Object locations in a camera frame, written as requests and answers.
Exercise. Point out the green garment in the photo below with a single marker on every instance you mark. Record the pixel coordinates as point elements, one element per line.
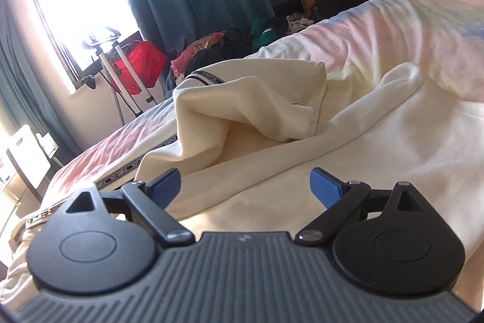
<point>262,29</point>

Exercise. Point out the cream pants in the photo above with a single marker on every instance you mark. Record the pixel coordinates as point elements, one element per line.
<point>302,164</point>

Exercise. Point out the white and black chair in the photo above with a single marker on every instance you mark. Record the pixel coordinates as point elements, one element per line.
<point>28,156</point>

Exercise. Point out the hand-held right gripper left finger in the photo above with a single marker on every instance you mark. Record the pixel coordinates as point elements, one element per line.
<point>164,188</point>

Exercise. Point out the red garment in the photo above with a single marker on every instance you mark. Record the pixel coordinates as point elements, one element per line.
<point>141,65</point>

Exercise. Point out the bed with pastel sheet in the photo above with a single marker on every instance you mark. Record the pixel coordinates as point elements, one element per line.
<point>378,31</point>

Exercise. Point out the narrow teal curtain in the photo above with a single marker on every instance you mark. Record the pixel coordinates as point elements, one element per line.
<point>30,81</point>

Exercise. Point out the patterned white cloth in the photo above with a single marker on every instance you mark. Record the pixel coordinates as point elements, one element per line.
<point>298,22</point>

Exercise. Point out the garment steamer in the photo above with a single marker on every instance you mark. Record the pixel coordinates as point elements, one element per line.
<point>121,81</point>

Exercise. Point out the pink garment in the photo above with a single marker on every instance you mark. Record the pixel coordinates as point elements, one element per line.
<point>185,56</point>

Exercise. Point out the black garment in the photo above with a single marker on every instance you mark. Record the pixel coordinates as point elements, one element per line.
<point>215,50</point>

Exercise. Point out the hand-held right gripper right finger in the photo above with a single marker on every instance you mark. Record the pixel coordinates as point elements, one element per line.
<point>325,188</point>

